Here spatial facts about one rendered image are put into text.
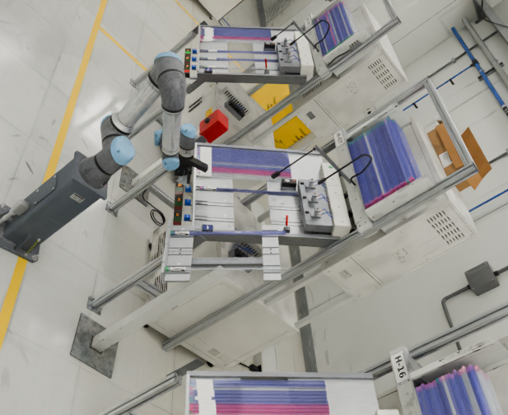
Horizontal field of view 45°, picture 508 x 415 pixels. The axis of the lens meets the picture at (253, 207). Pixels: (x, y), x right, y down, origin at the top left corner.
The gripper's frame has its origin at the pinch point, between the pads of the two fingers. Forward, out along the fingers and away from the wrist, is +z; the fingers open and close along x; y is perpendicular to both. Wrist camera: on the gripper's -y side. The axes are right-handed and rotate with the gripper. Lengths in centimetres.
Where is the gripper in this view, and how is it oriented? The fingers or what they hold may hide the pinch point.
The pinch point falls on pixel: (188, 185)
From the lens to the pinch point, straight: 308.5
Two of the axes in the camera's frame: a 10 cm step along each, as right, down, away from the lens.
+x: 0.5, 6.7, -7.4
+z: -1.3, 7.4, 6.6
